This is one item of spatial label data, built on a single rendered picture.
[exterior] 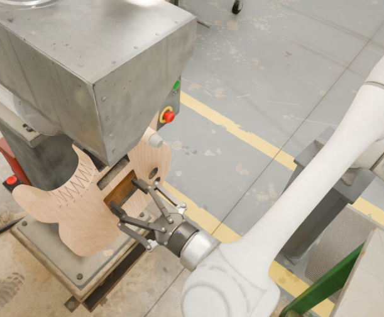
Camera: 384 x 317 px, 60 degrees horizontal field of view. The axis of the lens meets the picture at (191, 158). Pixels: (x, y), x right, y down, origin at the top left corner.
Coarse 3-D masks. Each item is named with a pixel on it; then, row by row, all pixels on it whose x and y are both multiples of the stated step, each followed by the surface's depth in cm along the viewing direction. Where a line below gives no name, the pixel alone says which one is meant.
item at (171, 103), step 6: (180, 78) 102; (180, 84) 105; (174, 90) 102; (168, 96) 102; (174, 96) 105; (168, 102) 104; (174, 102) 107; (162, 108) 103; (168, 108) 106; (174, 108) 110; (162, 114) 105; (162, 120) 107; (156, 126) 106; (162, 126) 110
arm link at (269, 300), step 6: (270, 282) 65; (270, 288) 64; (276, 288) 65; (264, 294) 63; (270, 294) 63; (276, 294) 64; (264, 300) 63; (270, 300) 63; (276, 300) 64; (258, 306) 62; (264, 306) 62; (270, 306) 63; (258, 312) 63; (264, 312) 63; (270, 312) 63
